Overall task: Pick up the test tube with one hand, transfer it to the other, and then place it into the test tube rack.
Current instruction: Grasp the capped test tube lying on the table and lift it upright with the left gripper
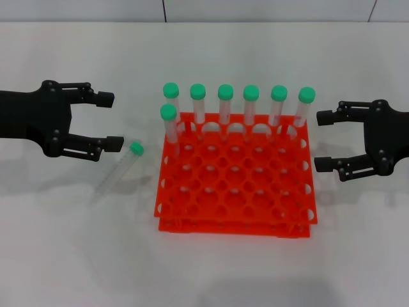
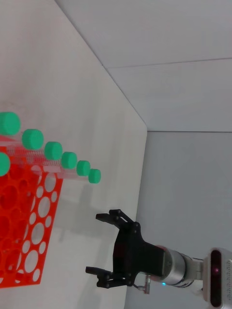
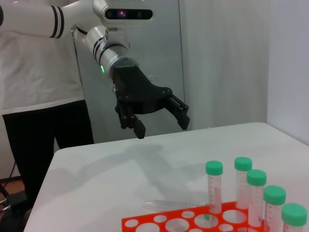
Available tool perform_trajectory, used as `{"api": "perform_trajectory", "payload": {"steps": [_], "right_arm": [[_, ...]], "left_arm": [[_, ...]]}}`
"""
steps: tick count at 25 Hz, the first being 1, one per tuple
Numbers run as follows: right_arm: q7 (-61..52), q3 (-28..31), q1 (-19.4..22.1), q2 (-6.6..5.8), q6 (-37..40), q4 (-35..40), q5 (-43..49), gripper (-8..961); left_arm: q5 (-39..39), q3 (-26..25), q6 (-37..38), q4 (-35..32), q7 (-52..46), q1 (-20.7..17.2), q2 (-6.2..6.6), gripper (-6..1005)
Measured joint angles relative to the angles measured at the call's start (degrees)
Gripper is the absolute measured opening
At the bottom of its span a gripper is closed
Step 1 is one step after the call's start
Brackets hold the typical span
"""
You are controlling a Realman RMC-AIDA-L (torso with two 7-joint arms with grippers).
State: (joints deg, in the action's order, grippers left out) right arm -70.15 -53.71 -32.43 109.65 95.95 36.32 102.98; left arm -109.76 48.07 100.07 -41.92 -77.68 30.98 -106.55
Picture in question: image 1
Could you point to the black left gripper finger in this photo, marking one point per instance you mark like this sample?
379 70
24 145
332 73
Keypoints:
103 98
112 144

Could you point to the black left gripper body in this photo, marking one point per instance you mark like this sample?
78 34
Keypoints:
35 115

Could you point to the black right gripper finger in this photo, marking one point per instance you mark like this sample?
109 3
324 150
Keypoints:
326 117
324 164

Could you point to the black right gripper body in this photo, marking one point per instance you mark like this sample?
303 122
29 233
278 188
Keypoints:
388 137

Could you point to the clear tube with green cap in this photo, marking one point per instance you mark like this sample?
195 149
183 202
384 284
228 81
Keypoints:
225 92
168 112
171 90
251 92
279 93
306 95
136 148
197 91

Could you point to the orange test tube rack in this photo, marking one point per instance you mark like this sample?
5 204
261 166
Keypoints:
236 179

